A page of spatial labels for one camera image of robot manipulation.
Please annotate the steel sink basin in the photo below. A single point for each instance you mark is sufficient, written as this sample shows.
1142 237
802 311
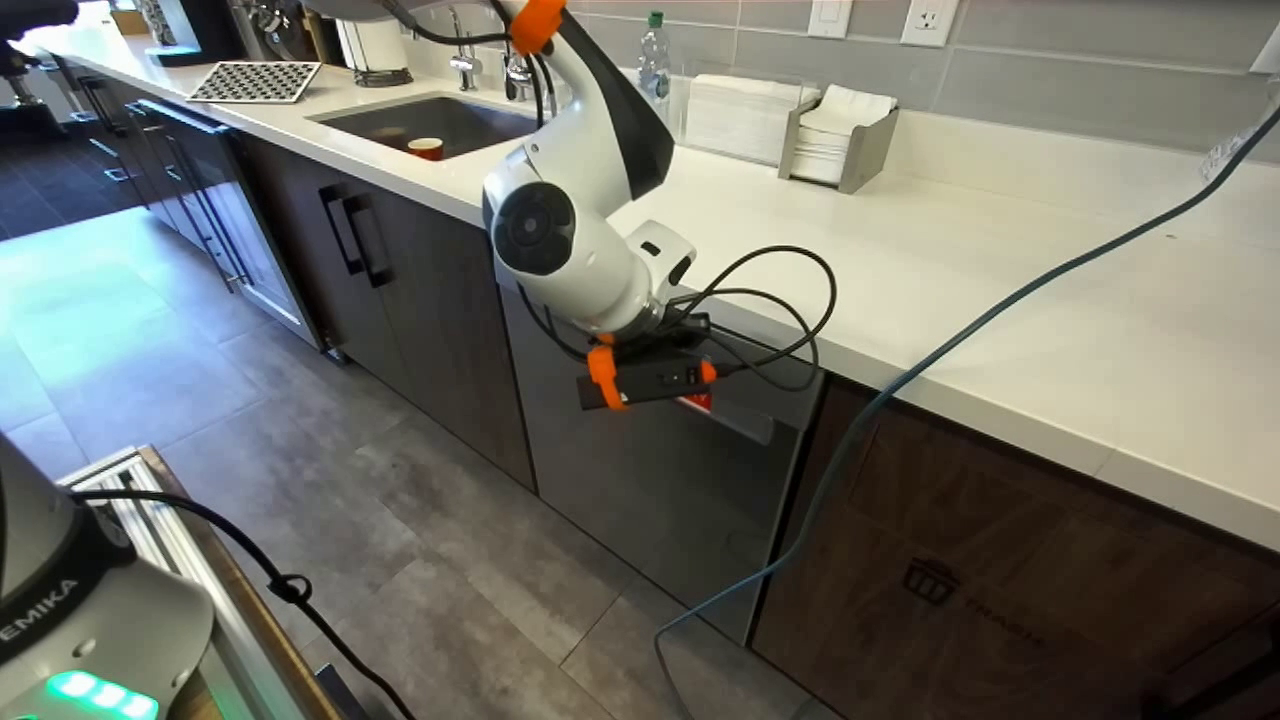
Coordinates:
464 123

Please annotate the white napkins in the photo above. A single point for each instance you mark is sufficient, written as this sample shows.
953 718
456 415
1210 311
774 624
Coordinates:
840 112

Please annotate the wooden framed cart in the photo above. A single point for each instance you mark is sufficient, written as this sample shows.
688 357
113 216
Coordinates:
224 587

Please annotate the striped drying mat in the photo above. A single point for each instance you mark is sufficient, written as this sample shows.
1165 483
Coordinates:
252 83

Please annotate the black countertop appliance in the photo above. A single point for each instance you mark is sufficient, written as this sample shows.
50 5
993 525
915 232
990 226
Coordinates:
252 26

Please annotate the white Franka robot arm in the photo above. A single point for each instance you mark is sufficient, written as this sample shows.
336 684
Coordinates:
585 254

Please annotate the grey metal napkin holder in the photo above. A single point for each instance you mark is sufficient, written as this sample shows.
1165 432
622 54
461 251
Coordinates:
874 162

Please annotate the chrome faucet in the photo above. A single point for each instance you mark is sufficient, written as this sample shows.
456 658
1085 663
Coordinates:
464 66

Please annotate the dark wood double-door cabinet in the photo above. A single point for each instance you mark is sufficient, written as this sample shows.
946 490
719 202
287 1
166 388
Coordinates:
442 345

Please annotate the stainless steel dishwasher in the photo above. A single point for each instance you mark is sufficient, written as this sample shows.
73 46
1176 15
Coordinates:
654 504

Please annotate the white wall outlet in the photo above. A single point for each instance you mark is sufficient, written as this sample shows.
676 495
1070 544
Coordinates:
829 18
931 22

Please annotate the dark glossy cabinet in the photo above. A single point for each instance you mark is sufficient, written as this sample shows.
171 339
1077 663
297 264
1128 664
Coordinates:
202 202

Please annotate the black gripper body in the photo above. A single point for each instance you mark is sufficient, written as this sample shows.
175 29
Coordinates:
675 341

